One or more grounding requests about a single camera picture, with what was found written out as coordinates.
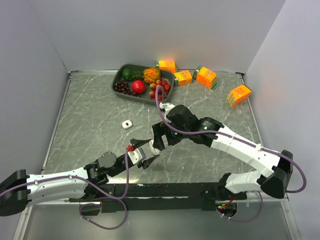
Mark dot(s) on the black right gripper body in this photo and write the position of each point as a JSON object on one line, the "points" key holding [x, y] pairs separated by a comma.
{"points": [[173, 136]]}

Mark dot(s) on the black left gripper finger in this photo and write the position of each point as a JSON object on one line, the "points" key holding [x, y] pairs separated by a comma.
{"points": [[137, 143], [147, 162]]}

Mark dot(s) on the white oval charging case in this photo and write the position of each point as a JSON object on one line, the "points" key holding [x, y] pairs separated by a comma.
{"points": [[154, 151]]}

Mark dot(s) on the white square charging case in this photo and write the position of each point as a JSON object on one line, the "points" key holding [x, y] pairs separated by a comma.
{"points": [[127, 124]]}

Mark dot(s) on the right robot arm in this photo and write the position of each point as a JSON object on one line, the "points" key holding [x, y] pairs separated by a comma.
{"points": [[272, 171]]}

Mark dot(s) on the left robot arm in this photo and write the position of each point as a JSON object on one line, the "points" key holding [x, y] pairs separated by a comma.
{"points": [[21, 190]]}

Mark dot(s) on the red pomegranate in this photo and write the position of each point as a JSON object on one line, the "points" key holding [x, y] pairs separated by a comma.
{"points": [[138, 87]]}

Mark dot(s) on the dark purple grapes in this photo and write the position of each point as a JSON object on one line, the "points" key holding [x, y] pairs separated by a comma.
{"points": [[123, 87]]}

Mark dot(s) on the dark grey fruit tray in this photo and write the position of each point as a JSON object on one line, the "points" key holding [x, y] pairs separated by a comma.
{"points": [[137, 75]]}

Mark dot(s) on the orange box middle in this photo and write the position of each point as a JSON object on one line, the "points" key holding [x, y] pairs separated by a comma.
{"points": [[182, 78]]}

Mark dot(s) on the orange pineapple toy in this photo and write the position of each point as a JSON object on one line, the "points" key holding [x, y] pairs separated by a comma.
{"points": [[151, 75]]}

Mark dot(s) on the orange sponge box near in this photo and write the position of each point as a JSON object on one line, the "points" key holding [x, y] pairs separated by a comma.
{"points": [[206, 77]]}

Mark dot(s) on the green pepper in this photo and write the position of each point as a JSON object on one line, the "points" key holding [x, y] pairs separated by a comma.
{"points": [[127, 74]]}

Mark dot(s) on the orange box back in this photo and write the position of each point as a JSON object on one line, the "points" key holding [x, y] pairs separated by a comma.
{"points": [[167, 65]]}

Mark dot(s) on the orange striped sponge box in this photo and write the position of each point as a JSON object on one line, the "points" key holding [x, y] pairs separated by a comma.
{"points": [[238, 95]]}

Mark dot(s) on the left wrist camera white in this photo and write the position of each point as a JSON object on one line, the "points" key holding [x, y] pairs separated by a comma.
{"points": [[136, 155]]}

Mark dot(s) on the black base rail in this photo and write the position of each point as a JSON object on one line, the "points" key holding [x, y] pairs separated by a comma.
{"points": [[203, 196]]}

